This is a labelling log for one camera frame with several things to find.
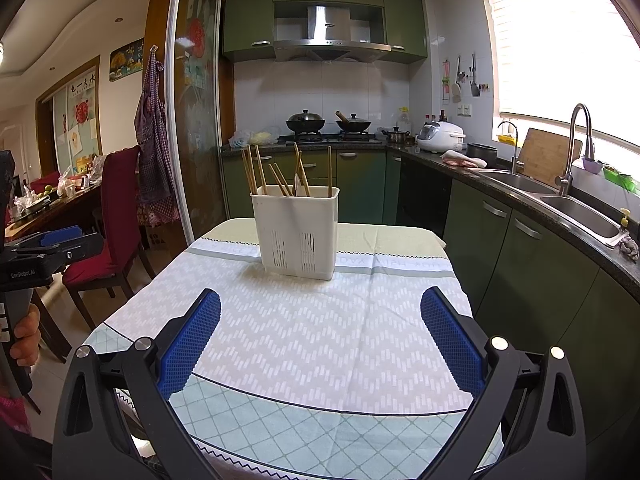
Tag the red dining chair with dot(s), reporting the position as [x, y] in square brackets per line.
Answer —
[122, 238]

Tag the left hand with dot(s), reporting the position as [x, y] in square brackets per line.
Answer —
[25, 350]

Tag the pink sleeve cuff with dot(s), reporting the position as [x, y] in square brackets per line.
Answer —
[13, 413]

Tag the white rice cooker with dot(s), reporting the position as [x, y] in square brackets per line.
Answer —
[439, 137]

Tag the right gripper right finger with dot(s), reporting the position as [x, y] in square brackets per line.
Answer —
[525, 420]

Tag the green lower cabinets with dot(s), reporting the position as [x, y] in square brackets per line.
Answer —
[529, 275]

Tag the white patterned tablecloth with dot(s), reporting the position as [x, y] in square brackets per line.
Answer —
[355, 343]

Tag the black wok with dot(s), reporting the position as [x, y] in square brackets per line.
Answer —
[305, 122]
[351, 124]

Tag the purple hanging apron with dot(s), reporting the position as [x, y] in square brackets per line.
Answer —
[156, 182]

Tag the wooden cutting board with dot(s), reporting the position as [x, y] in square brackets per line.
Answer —
[544, 156]

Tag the steel range hood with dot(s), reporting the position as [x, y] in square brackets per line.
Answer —
[329, 33]

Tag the white plastic utensil holder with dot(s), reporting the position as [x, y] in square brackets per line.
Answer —
[297, 235]

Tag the black wok right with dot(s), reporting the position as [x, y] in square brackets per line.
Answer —
[351, 124]

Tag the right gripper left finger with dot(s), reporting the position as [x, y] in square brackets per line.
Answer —
[92, 439]

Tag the steel kitchen faucet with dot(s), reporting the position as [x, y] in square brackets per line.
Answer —
[565, 180]

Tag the stainless steel sink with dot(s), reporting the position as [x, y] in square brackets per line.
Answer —
[592, 222]

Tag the black wok left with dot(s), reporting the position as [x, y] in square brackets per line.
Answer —
[305, 122]

